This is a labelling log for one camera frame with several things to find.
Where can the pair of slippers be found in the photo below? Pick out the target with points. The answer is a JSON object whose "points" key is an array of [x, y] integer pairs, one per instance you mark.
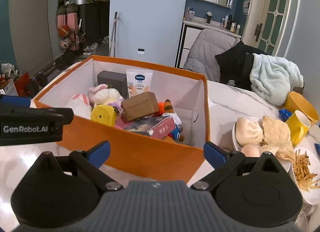
{"points": [[105, 39]]}

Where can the white bowl of buns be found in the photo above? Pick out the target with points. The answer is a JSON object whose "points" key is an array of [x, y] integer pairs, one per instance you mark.
{"points": [[235, 142]]}

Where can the steamed bun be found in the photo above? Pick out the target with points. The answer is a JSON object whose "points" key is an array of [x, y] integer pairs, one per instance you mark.
{"points": [[248, 132]]}

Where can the black vase with flowers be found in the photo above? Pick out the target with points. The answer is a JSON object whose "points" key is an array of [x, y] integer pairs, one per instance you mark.
{"points": [[209, 17]]}

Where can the white bowl of potato strips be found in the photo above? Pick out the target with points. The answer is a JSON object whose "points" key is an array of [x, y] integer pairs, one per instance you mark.
{"points": [[310, 197]]}

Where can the yellow bowl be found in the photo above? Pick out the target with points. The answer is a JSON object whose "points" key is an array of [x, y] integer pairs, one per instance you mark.
{"points": [[300, 104]]}

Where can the black jacket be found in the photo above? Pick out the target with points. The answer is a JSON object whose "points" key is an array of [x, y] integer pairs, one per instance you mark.
{"points": [[232, 66]]}

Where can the red box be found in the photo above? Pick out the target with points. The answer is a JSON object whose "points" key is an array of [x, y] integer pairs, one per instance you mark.
{"points": [[22, 84]]}

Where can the pink cup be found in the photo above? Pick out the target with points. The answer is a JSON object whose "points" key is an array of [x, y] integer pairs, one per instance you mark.
{"points": [[190, 14]]}

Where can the grey down jacket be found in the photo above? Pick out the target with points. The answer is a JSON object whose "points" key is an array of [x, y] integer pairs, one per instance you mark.
{"points": [[205, 51]]}

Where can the yellow round toy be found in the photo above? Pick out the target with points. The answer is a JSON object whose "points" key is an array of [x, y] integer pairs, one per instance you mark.
{"points": [[102, 115]]}

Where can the black cabinet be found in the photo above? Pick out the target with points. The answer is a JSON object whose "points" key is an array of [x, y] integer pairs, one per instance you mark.
{"points": [[95, 21]]}

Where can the yellow mug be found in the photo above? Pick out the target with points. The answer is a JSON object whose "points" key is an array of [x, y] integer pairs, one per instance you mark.
{"points": [[296, 127]]}

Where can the row of toiletry bottles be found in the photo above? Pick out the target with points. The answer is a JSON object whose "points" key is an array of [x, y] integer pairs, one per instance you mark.
{"points": [[230, 24]]}

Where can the patterned ball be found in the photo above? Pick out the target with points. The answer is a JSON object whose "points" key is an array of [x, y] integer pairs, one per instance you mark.
{"points": [[65, 43]]}

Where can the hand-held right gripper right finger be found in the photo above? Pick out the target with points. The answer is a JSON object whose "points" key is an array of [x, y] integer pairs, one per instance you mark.
{"points": [[216, 154]]}

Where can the broom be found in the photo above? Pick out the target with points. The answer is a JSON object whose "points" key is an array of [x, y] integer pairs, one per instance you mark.
{"points": [[113, 36]]}

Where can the pair of white sneakers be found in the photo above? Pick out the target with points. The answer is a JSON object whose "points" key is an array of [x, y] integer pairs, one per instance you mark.
{"points": [[89, 50]]}

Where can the grey elephant plush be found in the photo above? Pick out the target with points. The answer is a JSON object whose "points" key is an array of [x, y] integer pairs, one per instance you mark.
{"points": [[10, 70]]}

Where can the dark grey box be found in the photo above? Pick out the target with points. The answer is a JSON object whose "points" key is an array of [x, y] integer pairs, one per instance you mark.
{"points": [[111, 81]]}

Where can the cream and purple crochet toy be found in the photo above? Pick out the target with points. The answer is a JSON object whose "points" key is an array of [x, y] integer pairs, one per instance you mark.
{"points": [[115, 104]]}

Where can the black dumbbell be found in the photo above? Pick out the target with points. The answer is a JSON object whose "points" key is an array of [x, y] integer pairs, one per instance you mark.
{"points": [[62, 61]]}

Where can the brown bear plush sailor outfit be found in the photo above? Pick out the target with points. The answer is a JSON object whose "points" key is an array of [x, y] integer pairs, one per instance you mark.
{"points": [[170, 107]]}

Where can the glass panel door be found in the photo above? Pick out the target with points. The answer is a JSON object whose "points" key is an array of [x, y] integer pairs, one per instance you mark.
{"points": [[275, 9]]}

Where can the orange cardboard box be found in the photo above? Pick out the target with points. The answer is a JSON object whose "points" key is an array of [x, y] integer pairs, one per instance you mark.
{"points": [[125, 152]]}

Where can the small brown cardboard box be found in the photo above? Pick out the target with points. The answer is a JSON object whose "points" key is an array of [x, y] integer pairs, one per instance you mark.
{"points": [[140, 105]]}

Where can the white lotion tube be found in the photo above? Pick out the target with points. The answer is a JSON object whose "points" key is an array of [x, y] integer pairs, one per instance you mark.
{"points": [[138, 81]]}

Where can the egg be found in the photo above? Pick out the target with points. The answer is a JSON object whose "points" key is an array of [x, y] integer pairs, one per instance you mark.
{"points": [[250, 150]]}

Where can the pink bags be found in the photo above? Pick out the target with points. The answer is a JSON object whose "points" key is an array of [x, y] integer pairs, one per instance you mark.
{"points": [[72, 21]]}

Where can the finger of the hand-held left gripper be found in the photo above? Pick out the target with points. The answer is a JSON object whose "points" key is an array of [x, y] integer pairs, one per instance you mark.
{"points": [[15, 102]]}

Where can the blue packet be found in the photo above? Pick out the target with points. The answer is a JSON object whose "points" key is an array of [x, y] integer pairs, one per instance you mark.
{"points": [[317, 147], [285, 114]]}

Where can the white crochet bunny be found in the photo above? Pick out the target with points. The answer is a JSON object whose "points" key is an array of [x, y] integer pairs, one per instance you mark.
{"points": [[105, 94]]}

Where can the white plush with pink ears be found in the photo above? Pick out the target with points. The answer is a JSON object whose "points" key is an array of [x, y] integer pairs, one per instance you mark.
{"points": [[77, 104]]}

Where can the basketball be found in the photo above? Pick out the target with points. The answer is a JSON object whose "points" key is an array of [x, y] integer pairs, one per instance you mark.
{"points": [[64, 31]]}

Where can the flatbread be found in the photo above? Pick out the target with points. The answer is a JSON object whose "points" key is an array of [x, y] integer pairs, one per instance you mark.
{"points": [[277, 137]]}

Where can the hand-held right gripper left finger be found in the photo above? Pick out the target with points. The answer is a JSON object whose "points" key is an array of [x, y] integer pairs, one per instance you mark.
{"points": [[97, 152]]}

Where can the white vanity cabinet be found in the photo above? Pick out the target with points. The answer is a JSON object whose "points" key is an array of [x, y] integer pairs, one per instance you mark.
{"points": [[190, 36]]}

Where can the pink cloth pouch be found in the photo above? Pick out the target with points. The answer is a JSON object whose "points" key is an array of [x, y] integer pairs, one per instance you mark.
{"points": [[120, 124]]}

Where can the shredded potato strips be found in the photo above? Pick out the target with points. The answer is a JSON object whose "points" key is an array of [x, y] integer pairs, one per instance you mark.
{"points": [[303, 172]]}

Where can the light blue fleece blanket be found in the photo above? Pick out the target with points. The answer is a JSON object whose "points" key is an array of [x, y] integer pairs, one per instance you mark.
{"points": [[275, 79]]}

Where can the white paper sheet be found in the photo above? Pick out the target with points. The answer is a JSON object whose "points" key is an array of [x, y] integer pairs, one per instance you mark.
{"points": [[212, 103]]}

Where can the wall socket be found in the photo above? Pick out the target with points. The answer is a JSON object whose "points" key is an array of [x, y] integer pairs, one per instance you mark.
{"points": [[141, 51]]}

